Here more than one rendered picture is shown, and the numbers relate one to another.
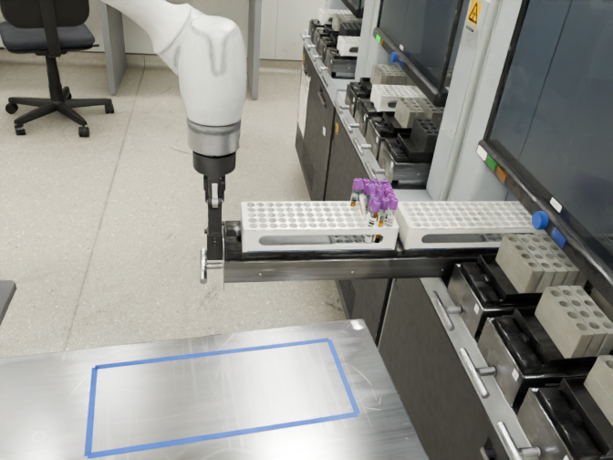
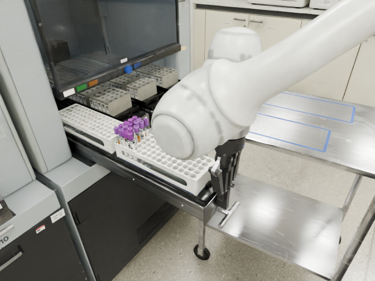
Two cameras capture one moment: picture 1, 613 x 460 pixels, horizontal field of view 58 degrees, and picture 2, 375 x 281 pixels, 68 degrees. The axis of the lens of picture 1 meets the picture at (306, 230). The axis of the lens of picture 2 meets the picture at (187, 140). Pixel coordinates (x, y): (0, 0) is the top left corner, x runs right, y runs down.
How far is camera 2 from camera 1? 1.38 m
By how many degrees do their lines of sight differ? 99
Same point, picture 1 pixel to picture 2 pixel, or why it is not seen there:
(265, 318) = not seen: outside the picture
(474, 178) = (58, 119)
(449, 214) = (99, 124)
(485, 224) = (94, 116)
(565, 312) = (148, 83)
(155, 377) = (298, 139)
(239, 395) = (270, 124)
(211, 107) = not seen: hidden behind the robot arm
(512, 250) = (116, 101)
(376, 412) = not seen: hidden behind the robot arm
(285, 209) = (176, 163)
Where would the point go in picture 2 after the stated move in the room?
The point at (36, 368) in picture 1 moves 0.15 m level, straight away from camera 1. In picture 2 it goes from (351, 161) to (367, 198)
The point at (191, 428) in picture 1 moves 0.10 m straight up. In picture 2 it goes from (292, 124) to (298, 98)
